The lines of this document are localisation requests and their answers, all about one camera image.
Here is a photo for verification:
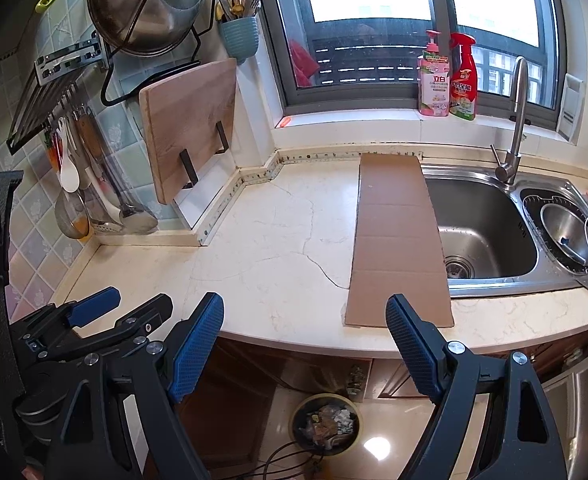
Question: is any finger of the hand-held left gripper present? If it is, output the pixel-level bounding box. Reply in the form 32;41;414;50
10;287;122;357
73;294;175;357

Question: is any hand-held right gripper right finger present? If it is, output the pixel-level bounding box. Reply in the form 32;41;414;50
385;294;569;480

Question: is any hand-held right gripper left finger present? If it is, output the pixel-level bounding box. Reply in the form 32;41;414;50
46;291;225;480

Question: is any round trash bin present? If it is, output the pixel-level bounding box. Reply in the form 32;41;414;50
288;392;362;457

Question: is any wooden base cabinet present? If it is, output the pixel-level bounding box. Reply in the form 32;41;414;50
144;320;588;480

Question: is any brown cardboard sheet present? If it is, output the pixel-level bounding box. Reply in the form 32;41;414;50
343;154;455;330

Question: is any row of hanging utensils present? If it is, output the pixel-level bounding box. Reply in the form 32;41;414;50
44;105;161;241

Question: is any stainless steel sink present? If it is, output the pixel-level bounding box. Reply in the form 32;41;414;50
419;157;588;301

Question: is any black cutting board stand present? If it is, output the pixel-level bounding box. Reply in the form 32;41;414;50
178;120;231;192

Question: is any steel bowl with black rim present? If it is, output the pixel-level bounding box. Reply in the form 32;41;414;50
521;190;588;273

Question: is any wooden cutting board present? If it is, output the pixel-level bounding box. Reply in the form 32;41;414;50
139;57;238;206

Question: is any stainless steel faucet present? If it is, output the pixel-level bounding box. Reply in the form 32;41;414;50
490;56;530;186

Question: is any pink detergent bottle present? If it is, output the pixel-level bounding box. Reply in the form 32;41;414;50
418;30;452;118

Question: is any red spray bottle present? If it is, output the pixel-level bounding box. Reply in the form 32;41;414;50
448;32;478;122

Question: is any white plastic board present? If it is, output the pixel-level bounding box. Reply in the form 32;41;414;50
556;74;585;142

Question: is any steel pot lid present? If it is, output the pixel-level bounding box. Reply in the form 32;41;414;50
86;0;218;58

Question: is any red cloth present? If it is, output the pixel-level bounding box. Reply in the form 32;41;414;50
290;40;321;88

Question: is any wall-mounted utensil rack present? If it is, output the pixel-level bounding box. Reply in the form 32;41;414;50
6;30;112;153

